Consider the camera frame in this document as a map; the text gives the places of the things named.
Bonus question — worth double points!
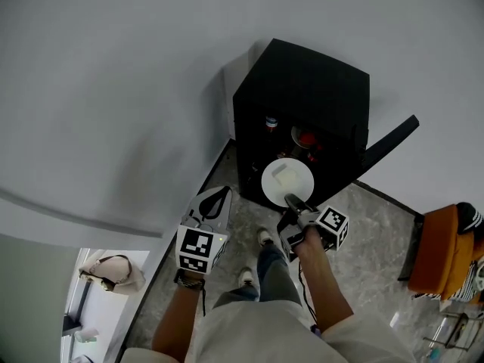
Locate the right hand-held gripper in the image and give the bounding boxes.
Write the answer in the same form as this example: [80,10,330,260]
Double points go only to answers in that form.
[277,193,349,262]

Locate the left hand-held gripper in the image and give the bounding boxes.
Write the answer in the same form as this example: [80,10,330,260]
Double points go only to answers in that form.
[174,185,234,276]

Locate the white round plate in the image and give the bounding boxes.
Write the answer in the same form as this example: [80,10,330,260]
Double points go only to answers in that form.
[260,157,315,208]

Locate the black glass-door cabinet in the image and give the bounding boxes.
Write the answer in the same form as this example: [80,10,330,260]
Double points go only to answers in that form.
[231,38,420,213]

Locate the person's right forearm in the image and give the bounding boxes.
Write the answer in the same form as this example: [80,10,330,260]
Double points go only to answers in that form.
[294,225,355,334]

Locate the person's left forearm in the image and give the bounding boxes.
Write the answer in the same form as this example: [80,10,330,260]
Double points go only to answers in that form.
[150,278,206,355]

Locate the white dark-rimmed plate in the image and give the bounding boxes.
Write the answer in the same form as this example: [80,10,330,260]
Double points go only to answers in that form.
[290,125,319,150]

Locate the person's blue jeans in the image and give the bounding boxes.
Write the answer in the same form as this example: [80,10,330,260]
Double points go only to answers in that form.
[212,242,304,310]

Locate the person's left white shoe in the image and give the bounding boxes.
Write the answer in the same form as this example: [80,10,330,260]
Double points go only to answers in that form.
[238,266,255,289]

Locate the beige handbag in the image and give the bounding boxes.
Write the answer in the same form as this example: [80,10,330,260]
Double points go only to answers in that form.
[78,254,147,296]

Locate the person's beige shirt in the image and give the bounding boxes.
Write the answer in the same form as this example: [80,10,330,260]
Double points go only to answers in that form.
[120,299,417,363]

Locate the orange armchair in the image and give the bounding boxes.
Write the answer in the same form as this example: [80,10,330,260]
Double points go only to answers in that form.
[407,202,484,303]

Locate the white window sill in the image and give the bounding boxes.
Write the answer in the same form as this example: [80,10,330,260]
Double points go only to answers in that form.
[60,247,152,363]

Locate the black garment with white stripes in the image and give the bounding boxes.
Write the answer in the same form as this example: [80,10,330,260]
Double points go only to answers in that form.
[455,201,484,236]

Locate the pale green white bottle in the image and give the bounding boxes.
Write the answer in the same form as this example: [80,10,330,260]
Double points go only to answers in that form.
[73,327,101,344]

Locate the black white striped cloth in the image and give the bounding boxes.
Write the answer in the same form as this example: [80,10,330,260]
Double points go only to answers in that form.
[411,259,484,304]

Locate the grey roller blind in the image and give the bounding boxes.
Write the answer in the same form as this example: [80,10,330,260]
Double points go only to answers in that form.
[0,235,81,363]

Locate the glass side table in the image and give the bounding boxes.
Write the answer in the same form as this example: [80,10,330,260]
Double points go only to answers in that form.
[422,308,484,359]

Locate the dark beaded bracelet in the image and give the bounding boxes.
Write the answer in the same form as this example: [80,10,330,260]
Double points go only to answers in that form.
[173,268,206,290]

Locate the right hand-held gripper black cable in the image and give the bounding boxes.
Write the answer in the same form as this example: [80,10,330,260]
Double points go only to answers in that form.
[298,261,319,325]

